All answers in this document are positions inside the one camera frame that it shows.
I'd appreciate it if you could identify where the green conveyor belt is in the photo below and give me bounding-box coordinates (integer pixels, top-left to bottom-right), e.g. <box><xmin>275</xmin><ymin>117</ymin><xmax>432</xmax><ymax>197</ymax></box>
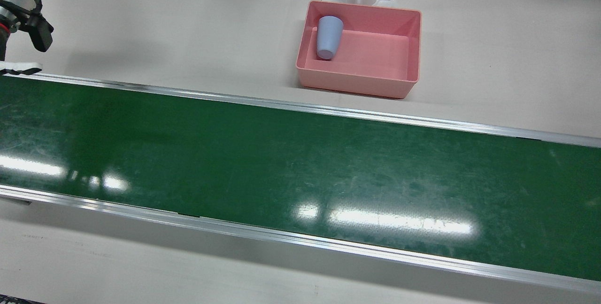
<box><xmin>0</xmin><ymin>73</ymin><xmax>601</xmax><ymax>295</ymax></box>

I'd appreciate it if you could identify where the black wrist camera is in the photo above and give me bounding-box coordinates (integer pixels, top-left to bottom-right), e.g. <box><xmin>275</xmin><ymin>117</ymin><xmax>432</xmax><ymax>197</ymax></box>
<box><xmin>21</xmin><ymin>13</ymin><xmax>54</xmax><ymax>53</ymax></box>

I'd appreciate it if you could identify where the blue plastic cup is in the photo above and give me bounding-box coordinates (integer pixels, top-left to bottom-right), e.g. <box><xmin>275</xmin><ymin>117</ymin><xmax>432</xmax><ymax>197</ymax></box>
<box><xmin>316</xmin><ymin>16</ymin><xmax>344</xmax><ymax>60</ymax></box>

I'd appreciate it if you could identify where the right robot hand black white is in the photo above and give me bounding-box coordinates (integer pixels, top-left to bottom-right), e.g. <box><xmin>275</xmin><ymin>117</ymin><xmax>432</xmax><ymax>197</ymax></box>
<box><xmin>0</xmin><ymin>31</ymin><xmax>43</xmax><ymax>76</ymax></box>

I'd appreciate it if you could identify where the pink plastic box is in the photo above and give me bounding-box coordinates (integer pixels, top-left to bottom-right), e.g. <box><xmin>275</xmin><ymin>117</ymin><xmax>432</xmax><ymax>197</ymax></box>
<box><xmin>295</xmin><ymin>0</ymin><xmax>422</xmax><ymax>99</ymax></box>

